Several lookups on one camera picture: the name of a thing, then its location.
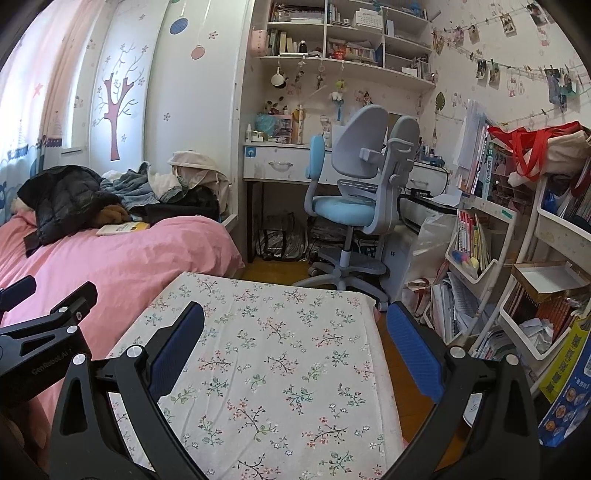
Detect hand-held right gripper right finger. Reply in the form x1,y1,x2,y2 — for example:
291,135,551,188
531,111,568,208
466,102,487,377
383,301,540,480

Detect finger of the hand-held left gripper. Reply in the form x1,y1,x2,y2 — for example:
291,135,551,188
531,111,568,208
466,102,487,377
0,282,99,347
0,276,37,315

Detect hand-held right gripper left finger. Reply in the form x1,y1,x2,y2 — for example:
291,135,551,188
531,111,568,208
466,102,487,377
48,302,206,480

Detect white tote bag red trim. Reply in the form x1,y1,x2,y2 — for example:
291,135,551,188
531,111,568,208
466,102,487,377
406,277,444,296

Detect pink blanket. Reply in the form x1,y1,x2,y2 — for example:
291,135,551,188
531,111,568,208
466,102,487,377
0,215,245,462

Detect yellow book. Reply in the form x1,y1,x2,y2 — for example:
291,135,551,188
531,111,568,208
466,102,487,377
96,222,151,237

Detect floral tablecloth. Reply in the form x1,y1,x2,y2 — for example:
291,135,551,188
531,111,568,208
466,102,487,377
104,271,407,480

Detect black puffer jacket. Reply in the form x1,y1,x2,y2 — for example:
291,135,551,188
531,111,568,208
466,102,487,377
18,165,130,257

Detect brown plush toy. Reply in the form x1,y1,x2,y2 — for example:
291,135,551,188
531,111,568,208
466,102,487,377
99,203,132,227

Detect translucent plastic bag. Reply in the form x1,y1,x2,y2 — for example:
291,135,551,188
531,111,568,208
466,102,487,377
409,212,458,287

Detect blue denim clothing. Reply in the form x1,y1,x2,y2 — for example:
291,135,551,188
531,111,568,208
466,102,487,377
100,161,183,215

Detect white printer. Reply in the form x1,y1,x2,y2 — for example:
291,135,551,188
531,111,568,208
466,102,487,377
399,189,462,232

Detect black clothing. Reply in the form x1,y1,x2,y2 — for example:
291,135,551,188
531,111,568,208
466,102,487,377
131,185,220,227

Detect clear plastic storage bag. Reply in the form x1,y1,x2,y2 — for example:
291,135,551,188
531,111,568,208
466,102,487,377
254,215,308,261

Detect blue yellow printed box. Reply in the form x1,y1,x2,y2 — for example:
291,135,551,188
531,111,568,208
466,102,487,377
538,318,591,448

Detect beige clothing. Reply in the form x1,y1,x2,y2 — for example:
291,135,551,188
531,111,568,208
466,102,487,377
168,151,232,204

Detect white rolling cart with box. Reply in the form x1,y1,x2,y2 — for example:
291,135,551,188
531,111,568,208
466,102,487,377
499,173,591,363

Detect patterned curtain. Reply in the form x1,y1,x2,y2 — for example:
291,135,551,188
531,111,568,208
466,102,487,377
0,0,93,222

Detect blue grey office chair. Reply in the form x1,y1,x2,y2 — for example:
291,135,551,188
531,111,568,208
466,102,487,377
291,105,421,310

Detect white desk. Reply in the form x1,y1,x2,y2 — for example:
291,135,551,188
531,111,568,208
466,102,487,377
242,141,451,264

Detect hanging plush toy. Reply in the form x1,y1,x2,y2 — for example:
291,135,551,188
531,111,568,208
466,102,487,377
329,79,348,121

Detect canvas bag red handles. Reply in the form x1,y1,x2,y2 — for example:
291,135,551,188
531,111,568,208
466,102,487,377
487,121,591,188

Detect string of hanging photos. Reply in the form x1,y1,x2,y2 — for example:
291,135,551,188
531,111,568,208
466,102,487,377
431,2,591,112

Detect white wall bookshelf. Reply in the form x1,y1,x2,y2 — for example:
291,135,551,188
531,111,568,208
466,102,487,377
252,0,437,90

